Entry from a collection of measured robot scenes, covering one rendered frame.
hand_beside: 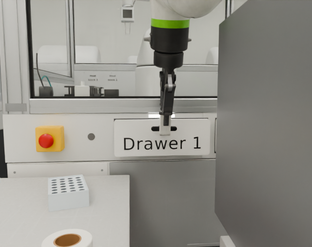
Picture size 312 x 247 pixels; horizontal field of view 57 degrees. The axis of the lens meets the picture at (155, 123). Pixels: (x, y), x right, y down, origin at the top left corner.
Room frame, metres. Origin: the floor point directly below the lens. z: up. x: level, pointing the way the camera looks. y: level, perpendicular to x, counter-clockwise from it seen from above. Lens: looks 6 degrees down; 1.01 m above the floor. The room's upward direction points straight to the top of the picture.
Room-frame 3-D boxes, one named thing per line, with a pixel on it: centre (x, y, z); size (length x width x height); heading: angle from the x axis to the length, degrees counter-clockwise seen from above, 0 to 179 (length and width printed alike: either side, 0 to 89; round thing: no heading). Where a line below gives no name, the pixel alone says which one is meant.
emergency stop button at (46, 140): (0.79, 0.30, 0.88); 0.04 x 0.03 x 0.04; 95
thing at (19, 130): (1.35, -0.02, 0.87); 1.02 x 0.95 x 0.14; 95
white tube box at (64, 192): (0.65, 0.21, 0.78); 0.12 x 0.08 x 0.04; 20
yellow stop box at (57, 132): (0.82, 0.31, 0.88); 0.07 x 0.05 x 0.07; 95
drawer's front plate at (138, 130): (0.85, -0.02, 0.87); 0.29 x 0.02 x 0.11; 95
